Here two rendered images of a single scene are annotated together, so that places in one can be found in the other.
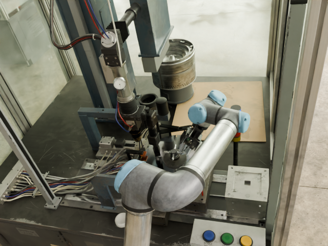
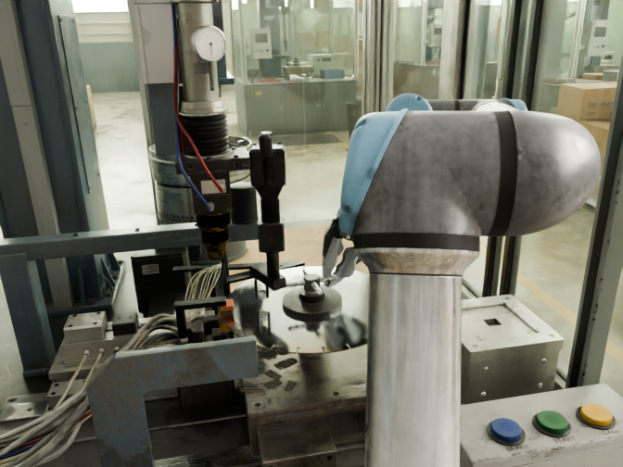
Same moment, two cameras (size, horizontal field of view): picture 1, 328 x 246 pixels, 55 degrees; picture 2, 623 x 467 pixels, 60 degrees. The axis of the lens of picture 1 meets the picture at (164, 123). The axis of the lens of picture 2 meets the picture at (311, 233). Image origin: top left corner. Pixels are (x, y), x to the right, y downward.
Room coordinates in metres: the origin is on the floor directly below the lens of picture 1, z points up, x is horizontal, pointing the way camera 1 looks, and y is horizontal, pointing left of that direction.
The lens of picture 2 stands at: (0.26, 0.45, 1.43)
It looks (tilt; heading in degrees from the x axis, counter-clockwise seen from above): 21 degrees down; 328
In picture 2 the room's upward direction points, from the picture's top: 1 degrees counter-clockwise
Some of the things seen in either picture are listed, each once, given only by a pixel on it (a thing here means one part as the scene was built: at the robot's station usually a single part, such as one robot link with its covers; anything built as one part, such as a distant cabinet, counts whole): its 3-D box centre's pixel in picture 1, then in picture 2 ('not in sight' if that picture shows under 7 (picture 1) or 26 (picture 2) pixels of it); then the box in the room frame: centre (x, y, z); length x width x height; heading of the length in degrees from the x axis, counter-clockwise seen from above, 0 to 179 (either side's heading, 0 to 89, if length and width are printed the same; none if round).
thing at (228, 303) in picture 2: (136, 156); (205, 317); (1.09, 0.16, 0.95); 0.10 x 0.03 x 0.07; 69
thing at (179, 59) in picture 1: (174, 73); (206, 201); (1.81, -0.13, 0.93); 0.31 x 0.31 x 0.36
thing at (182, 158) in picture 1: (174, 156); (311, 296); (1.02, -0.02, 0.96); 0.11 x 0.11 x 0.03
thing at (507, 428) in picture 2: (209, 236); (505, 433); (0.63, -0.09, 0.90); 0.04 x 0.04 x 0.02
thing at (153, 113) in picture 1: (151, 126); (269, 194); (1.02, 0.06, 1.17); 0.06 x 0.05 x 0.20; 60
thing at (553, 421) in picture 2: (227, 238); (551, 424); (0.61, -0.15, 0.90); 0.04 x 0.04 x 0.02
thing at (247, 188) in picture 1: (247, 193); (489, 355); (0.85, -0.31, 0.82); 0.18 x 0.18 x 0.15; 69
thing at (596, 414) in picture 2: (246, 241); (595, 417); (0.58, -0.22, 0.90); 0.04 x 0.04 x 0.02
